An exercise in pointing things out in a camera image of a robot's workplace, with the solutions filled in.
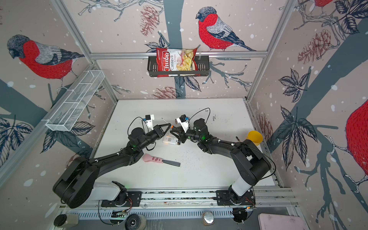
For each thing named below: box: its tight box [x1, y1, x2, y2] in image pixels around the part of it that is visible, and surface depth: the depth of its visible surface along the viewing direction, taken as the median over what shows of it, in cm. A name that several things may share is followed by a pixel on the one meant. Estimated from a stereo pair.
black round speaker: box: [125, 213, 142, 230], surface depth 60 cm
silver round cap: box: [202, 210, 215, 226], surface depth 61 cm
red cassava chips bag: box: [156, 47, 201, 78], surface depth 89 cm
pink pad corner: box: [258, 213, 311, 230], surface depth 67 cm
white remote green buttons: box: [161, 132, 179, 146], surface depth 97 cm
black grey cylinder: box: [53, 213, 80, 228], surface depth 63 cm
